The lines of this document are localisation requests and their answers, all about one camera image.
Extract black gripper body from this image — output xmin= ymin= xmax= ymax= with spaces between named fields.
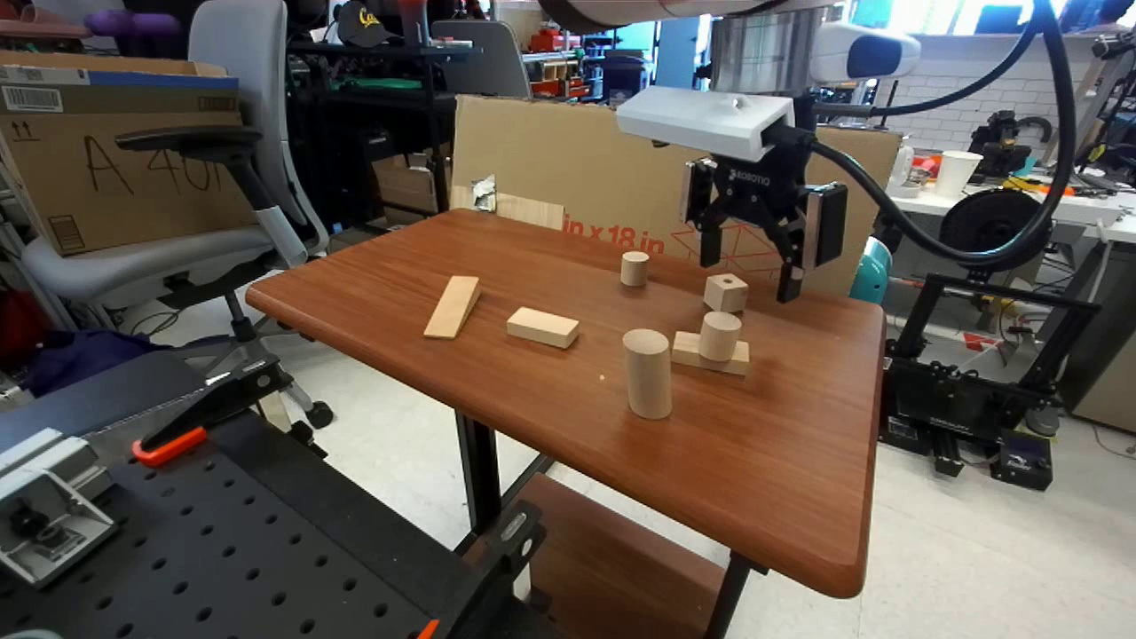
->
xmin=685 ymin=129 xmax=848 ymax=264

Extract small wooden cube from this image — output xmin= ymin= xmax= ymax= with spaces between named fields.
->
xmin=702 ymin=275 xmax=750 ymax=312

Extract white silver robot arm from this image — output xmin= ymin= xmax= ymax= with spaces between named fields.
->
xmin=539 ymin=0 xmax=918 ymax=301

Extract small wooden cylinder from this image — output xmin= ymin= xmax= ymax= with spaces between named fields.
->
xmin=617 ymin=252 xmax=649 ymax=287

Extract large cardboard box panel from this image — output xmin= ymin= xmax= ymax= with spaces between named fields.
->
xmin=451 ymin=96 xmax=901 ymax=300

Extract medium wooden cylinder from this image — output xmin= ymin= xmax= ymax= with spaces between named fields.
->
xmin=700 ymin=312 xmax=743 ymax=361

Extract flat wooden base block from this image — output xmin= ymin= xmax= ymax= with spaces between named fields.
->
xmin=669 ymin=331 xmax=750 ymax=378

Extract large wooden cylinder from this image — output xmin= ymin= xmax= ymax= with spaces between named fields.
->
xmin=620 ymin=326 xmax=669 ymax=420

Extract white cup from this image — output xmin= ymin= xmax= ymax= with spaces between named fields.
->
xmin=934 ymin=148 xmax=978 ymax=200

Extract rectangular wooden block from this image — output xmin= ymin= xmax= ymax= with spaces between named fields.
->
xmin=508 ymin=306 xmax=579 ymax=348

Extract black 3D printer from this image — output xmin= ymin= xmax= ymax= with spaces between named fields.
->
xmin=879 ymin=190 xmax=1096 ymax=491

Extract thin wooden plank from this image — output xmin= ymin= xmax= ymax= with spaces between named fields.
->
xmin=421 ymin=275 xmax=479 ymax=342

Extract black table leg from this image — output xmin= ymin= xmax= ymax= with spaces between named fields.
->
xmin=459 ymin=415 xmax=500 ymax=538

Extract grey office chair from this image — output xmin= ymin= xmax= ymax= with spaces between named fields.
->
xmin=17 ymin=0 xmax=336 ymax=435

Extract black perforated workbench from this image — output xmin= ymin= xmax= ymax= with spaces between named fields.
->
xmin=0 ymin=355 xmax=552 ymax=639

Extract brown cardboard box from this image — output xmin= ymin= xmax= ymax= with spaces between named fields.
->
xmin=0 ymin=50 xmax=251 ymax=255

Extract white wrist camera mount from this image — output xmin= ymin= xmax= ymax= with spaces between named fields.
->
xmin=615 ymin=84 xmax=796 ymax=165

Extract orange handled black clamp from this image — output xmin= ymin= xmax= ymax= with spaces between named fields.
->
xmin=131 ymin=366 xmax=288 ymax=470

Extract grey metal bracket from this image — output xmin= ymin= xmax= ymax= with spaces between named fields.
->
xmin=0 ymin=431 xmax=117 ymax=585

